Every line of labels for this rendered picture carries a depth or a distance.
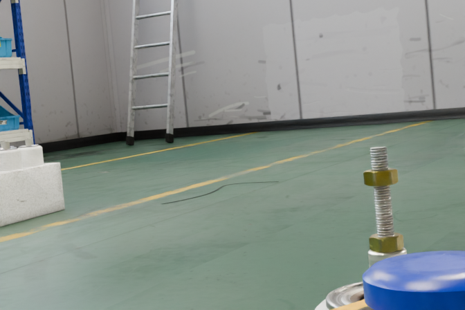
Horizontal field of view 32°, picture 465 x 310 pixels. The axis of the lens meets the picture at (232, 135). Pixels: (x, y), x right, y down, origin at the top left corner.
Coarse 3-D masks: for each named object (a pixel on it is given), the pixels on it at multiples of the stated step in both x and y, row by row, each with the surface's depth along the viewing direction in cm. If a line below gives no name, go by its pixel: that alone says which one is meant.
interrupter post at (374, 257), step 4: (404, 248) 47; (368, 252) 47; (372, 252) 47; (376, 252) 46; (392, 252) 46; (396, 252) 46; (400, 252) 46; (404, 252) 46; (368, 256) 47; (372, 256) 46; (376, 256) 46; (380, 256) 46; (384, 256) 46; (388, 256) 46; (392, 256) 46; (372, 260) 47; (376, 260) 46; (380, 260) 46; (372, 264) 47
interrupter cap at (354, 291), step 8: (344, 288) 50; (352, 288) 50; (360, 288) 49; (328, 296) 48; (336, 296) 48; (344, 296) 48; (352, 296) 48; (360, 296) 48; (328, 304) 47; (336, 304) 46; (344, 304) 46
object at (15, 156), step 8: (8, 144) 292; (0, 152) 288; (8, 152) 288; (16, 152) 290; (0, 160) 288; (8, 160) 288; (16, 160) 289; (0, 168) 288; (8, 168) 288; (16, 168) 289
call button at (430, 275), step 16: (400, 256) 23; (416, 256) 22; (432, 256) 22; (448, 256) 22; (464, 256) 22; (368, 272) 21; (384, 272) 21; (400, 272) 21; (416, 272) 20; (432, 272) 20; (448, 272) 20; (464, 272) 20; (368, 288) 21; (384, 288) 20; (400, 288) 20; (416, 288) 20; (432, 288) 19; (448, 288) 19; (464, 288) 19; (368, 304) 21; (384, 304) 20; (400, 304) 20; (416, 304) 19; (432, 304) 19; (448, 304) 19; (464, 304) 19
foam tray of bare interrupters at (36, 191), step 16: (0, 176) 277; (16, 176) 284; (32, 176) 292; (48, 176) 300; (0, 192) 277; (16, 192) 284; (32, 192) 291; (48, 192) 299; (0, 208) 276; (16, 208) 283; (32, 208) 291; (48, 208) 299; (64, 208) 307; (0, 224) 276
